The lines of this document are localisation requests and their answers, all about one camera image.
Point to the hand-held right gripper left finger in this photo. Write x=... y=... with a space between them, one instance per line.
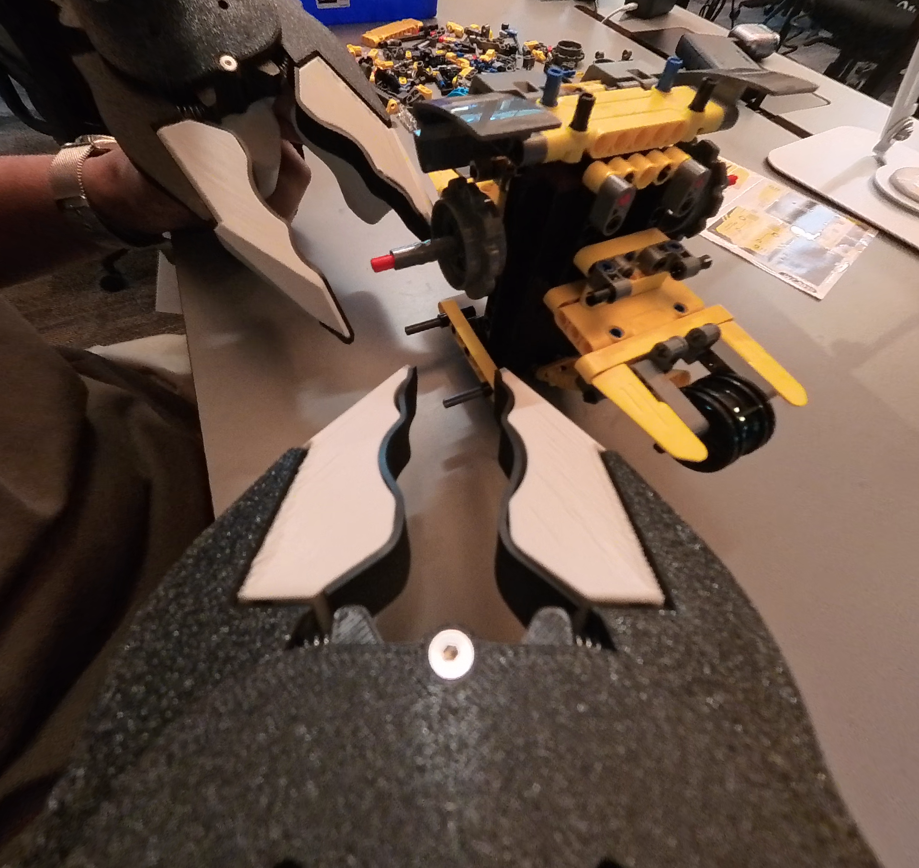
x=330 y=516

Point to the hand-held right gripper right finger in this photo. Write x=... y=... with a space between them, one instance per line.
x=574 y=516

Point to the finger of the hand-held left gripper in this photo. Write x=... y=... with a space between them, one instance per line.
x=237 y=208
x=344 y=114

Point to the yellow brick beam with pins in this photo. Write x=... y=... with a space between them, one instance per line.
x=470 y=344

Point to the yellow toy brick vehicle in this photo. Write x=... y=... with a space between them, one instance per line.
x=624 y=136

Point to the person's left forearm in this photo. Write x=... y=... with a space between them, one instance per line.
x=29 y=200

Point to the person's left hand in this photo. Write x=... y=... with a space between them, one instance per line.
x=129 y=197

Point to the black chair wheel base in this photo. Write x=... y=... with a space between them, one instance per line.
x=126 y=269

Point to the pile of loose brick parts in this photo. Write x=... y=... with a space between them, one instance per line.
x=459 y=57

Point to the metal wristwatch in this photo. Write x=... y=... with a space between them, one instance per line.
x=68 y=172

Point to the beige cloth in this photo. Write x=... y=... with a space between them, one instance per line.
x=143 y=357

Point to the person's brown clothing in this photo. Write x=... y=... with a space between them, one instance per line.
x=72 y=523

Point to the yellow black printed leaflet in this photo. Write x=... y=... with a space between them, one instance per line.
x=790 y=236

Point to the grey computer mouse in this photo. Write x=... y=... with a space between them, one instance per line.
x=754 y=35

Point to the white desk stand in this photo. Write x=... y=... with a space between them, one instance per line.
x=901 y=107

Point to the black office chair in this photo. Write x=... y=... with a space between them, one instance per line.
x=869 y=21

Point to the white flat base plate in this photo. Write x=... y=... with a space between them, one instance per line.
x=825 y=164

